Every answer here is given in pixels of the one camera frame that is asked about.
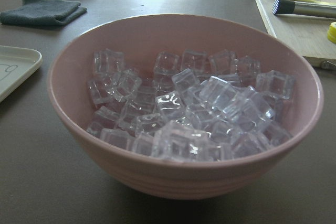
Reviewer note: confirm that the clear ice cubes pile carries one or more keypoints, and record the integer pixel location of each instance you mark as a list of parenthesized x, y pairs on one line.
[(195, 108)]

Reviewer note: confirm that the pink bowl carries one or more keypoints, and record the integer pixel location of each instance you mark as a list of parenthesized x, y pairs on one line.
[(141, 38)]

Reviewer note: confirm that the steel muddler black tip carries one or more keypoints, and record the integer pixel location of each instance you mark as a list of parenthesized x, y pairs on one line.
[(281, 7)]

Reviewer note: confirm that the bamboo cutting board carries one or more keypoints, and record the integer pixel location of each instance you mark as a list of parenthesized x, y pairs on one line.
[(306, 35)]

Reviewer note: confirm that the cream serving tray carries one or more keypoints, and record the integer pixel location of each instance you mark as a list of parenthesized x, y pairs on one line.
[(17, 64)]

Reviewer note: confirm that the grey folded cloth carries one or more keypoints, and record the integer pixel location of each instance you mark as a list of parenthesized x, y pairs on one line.
[(43, 13)]

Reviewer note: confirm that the yellow lemon half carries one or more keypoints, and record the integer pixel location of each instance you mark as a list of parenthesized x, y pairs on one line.
[(331, 33)]

